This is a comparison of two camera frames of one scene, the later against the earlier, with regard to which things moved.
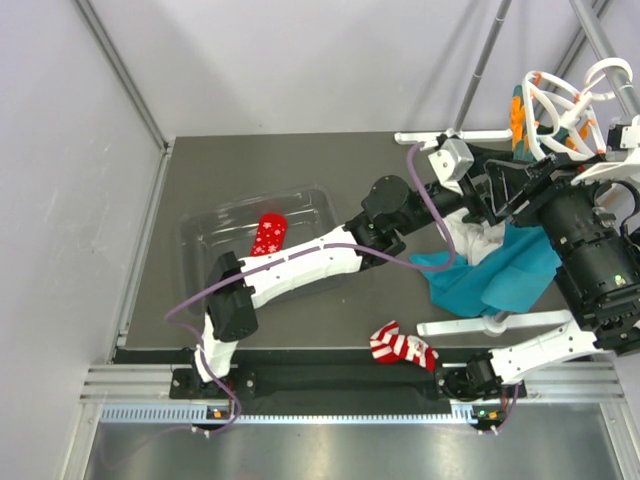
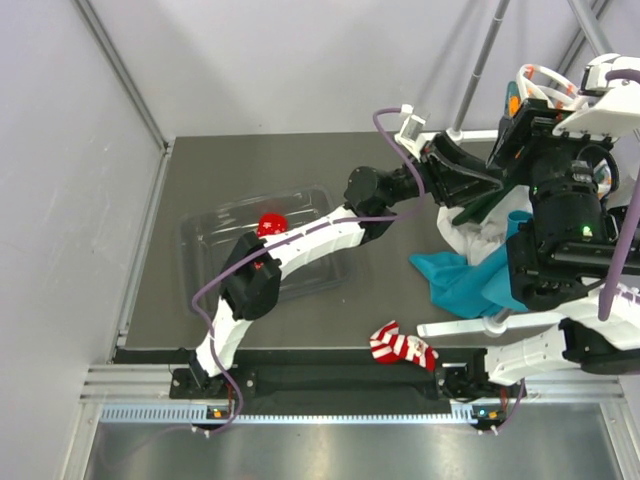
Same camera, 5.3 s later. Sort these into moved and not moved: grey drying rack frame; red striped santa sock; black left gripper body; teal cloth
Moved: black left gripper body
Not moved: teal cloth; red striped santa sock; grey drying rack frame
